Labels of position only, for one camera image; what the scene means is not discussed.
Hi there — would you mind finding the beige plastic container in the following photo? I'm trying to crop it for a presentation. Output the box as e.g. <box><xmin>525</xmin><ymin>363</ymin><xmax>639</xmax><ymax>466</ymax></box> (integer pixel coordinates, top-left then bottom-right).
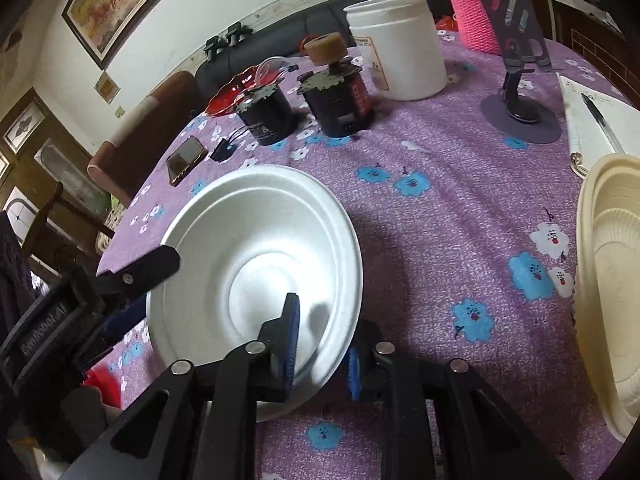
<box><xmin>572</xmin><ymin>152</ymin><xmax>640</xmax><ymax>443</ymax></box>

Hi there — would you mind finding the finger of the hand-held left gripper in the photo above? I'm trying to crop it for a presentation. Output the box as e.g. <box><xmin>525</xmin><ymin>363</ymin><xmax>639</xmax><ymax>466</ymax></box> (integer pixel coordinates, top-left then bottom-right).
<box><xmin>75</xmin><ymin>292</ymin><xmax>149</xmax><ymax>367</ymax></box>
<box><xmin>95</xmin><ymin>245</ymin><xmax>181</xmax><ymax>297</ymax></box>

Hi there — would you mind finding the black sofa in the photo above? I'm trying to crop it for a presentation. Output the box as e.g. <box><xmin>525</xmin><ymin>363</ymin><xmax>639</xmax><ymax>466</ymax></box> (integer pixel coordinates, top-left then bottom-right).
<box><xmin>192</xmin><ymin>0</ymin><xmax>451</xmax><ymax>106</ymax></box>

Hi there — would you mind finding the white plastic jar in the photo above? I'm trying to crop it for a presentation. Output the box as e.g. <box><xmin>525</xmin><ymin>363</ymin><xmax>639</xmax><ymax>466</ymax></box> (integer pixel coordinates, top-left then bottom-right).
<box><xmin>343</xmin><ymin>0</ymin><xmax>448</xmax><ymax>101</ymax></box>

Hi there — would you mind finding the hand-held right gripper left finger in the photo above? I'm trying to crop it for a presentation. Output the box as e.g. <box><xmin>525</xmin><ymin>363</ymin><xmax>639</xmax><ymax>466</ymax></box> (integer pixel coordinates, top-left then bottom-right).
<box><xmin>60</xmin><ymin>291</ymin><xmax>302</xmax><ymax>480</ymax></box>

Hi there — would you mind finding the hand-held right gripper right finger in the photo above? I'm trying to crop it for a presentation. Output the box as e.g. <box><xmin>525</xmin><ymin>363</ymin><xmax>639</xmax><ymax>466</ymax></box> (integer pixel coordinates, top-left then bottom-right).
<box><xmin>347</xmin><ymin>320</ymin><xmax>571</xmax><ymax>480</ymax></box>

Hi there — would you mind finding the brown upholstered chair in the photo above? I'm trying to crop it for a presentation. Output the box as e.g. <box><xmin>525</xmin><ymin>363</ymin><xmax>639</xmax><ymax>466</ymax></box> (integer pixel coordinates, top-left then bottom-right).
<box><xmin>87</xmin><ymin>70</ymin><xmax>203</xmax><ymax>208</ymax></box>

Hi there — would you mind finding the dark wooden chair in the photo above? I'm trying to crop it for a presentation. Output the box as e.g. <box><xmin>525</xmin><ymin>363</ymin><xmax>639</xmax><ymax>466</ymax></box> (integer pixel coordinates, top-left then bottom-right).
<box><xmin>22</xmin><ymin>180</ymin><xmax>116</xmax><ymax>281</ymax></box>

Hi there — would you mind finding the clear glass lid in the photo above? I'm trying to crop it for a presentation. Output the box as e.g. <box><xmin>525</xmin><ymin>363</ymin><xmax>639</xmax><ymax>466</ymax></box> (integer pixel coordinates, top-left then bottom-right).
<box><xmin>252</xmin><ymin>57</ymin><xmax>293</xmax><ymax>86</ymax></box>

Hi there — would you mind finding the pink knit-sleeved bottle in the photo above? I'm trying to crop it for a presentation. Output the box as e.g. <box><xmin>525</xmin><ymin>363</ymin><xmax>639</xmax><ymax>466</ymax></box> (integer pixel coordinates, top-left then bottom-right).
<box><xmin>443</xmin><ymin>0</ymin><xmax>503</xmax><ymax>56</ymax></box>

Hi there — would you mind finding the dark phone stand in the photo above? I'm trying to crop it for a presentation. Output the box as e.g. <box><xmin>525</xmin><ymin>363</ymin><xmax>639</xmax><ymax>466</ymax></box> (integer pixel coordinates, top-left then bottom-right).
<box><xmin>472</xmin><ymin>0</ymin><xmax>563</xmax><ymax>146</ymax></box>

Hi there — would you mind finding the small white foam bowl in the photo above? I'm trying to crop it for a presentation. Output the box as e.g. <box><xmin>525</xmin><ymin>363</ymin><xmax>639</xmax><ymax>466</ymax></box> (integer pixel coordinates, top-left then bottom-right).
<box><xmin>146</xmin><ymin>164</ymin><xmax>363</xmax><ymax>423</ymax></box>

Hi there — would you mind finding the framed wall painting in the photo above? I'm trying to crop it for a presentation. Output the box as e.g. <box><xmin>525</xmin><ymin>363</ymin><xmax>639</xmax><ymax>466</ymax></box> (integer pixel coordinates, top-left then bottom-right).
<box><xmin>61</xmin><ymin>0</ymin><xmax>208</xmax><ymax>70</ymax></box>

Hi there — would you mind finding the black pen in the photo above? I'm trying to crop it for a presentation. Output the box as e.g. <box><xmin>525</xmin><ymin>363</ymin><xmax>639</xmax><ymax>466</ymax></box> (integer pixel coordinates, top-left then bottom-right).
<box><xmin>580</xmin><ymin>91</ymin><xmax>626</xmax><ymax>155</ymax></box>

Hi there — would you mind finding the white notebook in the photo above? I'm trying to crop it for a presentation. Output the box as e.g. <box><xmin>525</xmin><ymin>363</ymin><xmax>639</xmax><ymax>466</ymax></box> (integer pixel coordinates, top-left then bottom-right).
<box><xmin>556</xmin><ymin>72</ymin><xmax>640</xmax><ymax>178</ymax></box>

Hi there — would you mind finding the small black wired device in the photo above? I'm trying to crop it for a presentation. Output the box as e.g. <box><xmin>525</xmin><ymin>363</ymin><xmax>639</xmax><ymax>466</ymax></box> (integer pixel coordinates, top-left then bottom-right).
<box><xmin>210</xmin><ymin>130</ymin><xmax>248</xmax><ymax>163</ymax></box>

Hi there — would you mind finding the small framed wall picture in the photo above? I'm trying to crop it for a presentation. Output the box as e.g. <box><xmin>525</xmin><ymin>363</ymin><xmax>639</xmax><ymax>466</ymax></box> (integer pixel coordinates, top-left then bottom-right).
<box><xmin>95</xmin><ymin>71</ymin><xmax>121</xmax><ymax>106</ymax></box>

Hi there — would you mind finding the black canister with wooden knob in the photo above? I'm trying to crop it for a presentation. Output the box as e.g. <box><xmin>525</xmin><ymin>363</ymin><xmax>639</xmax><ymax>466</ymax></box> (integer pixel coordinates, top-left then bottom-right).
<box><xmin>296</xmin><ymin>31</ymin><xmax>375</xmax><ymax>138</ymax></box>

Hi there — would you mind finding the purple floral tablecloth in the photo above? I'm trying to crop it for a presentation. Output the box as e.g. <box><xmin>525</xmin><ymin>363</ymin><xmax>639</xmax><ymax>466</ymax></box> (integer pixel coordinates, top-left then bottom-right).
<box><xmin>95</xmin><ymin>30</ymin><xmax>640</xmax><ymax>480</ymax></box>

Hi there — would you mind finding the smartphone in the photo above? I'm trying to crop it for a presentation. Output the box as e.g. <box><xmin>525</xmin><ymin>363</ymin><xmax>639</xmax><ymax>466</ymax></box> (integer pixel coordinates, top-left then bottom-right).
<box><xmin>166</xmin><ymin>136</ymin><xmax>208</xmax><ymax>187</ymax></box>

